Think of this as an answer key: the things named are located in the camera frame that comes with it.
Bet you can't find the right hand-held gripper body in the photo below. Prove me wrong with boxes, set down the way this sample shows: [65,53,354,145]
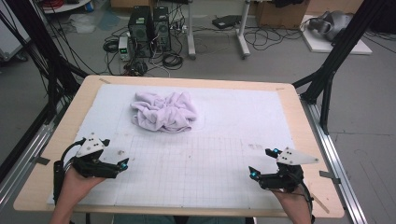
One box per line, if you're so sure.
[260,147,320,194]

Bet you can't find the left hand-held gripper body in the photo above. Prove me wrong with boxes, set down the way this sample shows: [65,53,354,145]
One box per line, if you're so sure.
[65,133,110,179]

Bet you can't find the pale pink towel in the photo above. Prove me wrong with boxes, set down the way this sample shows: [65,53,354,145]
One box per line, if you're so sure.
[130,91,199,134]

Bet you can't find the person's left hand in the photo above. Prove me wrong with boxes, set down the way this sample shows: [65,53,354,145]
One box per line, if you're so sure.
[59,167,106,208]

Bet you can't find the person's right hand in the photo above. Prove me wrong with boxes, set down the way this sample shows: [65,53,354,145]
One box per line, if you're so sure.
[270,187,313,217]

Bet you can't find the grey tape piece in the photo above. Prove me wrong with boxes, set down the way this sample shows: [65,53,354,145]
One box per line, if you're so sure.
[318,170,342,185]
[32,155,51,166]

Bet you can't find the white foam mat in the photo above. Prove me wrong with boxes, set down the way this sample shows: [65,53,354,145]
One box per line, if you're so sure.
[46,83,315,210]

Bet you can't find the thin wooden stick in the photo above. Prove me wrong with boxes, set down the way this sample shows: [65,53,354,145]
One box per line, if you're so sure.
[307,189,331,215]

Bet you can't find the white power supply unit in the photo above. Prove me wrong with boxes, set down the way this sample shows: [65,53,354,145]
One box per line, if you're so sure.
[118,35,134,62]

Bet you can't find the white floor board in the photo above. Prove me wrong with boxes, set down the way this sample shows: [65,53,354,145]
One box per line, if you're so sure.
[300,14,373,56]

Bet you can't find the wide black computer tower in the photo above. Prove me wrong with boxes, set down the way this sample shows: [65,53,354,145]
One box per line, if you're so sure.
[128,5,153,59]

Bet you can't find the clear plastic bag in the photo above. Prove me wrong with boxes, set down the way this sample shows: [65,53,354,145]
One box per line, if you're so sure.
[68,13,97,34]

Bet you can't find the teal plastic sheet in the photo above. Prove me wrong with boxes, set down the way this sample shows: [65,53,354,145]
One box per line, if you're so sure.
[97,10,120,32]

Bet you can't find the narrow black computer tower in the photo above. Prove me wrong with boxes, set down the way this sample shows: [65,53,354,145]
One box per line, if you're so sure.
[152,6,172,52]

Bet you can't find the large cardboard box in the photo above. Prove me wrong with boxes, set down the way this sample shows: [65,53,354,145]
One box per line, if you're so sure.
[255,0,311,30]

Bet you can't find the black flat device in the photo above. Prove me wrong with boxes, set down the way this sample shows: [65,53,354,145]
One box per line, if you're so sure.
[212,14,242,30]

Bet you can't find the white round table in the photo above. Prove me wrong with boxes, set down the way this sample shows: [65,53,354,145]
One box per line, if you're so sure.
[41,0,92,15]

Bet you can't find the grey headset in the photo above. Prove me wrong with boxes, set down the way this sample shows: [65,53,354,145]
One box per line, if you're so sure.
[307,10,354,41]

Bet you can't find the aluminium rail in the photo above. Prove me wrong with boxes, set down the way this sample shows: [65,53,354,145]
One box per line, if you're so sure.
[0,92,73,213]
[300,96,368,224]

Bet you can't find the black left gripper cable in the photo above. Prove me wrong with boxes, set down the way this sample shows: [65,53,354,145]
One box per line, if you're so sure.
[52,138,87,206]

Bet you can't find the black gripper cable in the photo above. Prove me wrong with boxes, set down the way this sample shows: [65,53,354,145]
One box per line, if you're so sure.
[298,183,316,224]
[52,138,87,206]

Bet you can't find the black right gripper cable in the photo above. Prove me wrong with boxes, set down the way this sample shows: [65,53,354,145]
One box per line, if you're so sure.
[298,183,316,224]

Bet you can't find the black cable bundle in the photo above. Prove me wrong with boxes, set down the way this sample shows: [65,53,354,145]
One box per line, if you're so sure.
[124,60,149,77]

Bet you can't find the small black cable coil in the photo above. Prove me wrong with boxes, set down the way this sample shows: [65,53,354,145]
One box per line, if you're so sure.
[102,38,120,54]

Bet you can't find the black frame post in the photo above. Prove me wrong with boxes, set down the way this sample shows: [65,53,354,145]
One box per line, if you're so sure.
[0,0,90,125]
[292,0,390,135]

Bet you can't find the white desk frame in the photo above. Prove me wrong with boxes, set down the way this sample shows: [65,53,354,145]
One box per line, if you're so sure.
[186,0,252,61]

